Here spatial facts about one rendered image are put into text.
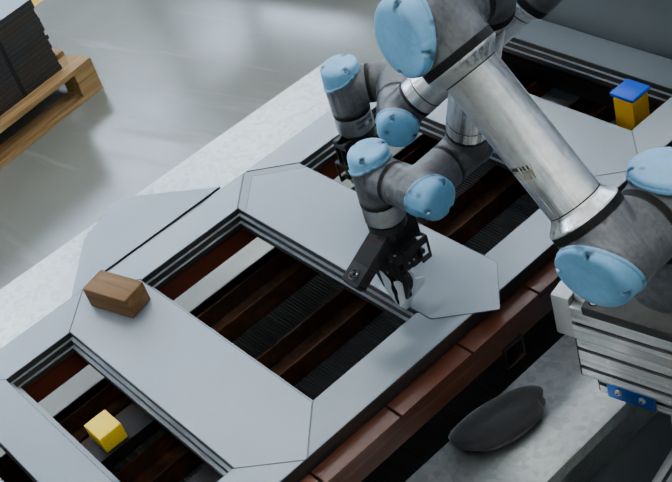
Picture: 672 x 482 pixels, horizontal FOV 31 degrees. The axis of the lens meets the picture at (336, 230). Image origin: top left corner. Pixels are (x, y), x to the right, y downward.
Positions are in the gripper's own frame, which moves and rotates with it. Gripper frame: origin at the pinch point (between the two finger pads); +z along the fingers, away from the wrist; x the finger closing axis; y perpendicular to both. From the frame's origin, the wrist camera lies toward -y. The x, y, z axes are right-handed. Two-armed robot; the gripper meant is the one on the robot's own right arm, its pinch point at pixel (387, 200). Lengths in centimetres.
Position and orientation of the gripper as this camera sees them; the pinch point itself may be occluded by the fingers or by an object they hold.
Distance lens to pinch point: 247.6
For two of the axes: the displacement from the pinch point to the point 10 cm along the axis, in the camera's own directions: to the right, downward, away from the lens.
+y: -7.2, 5.7, -3.9
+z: 2.5, 7.4, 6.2
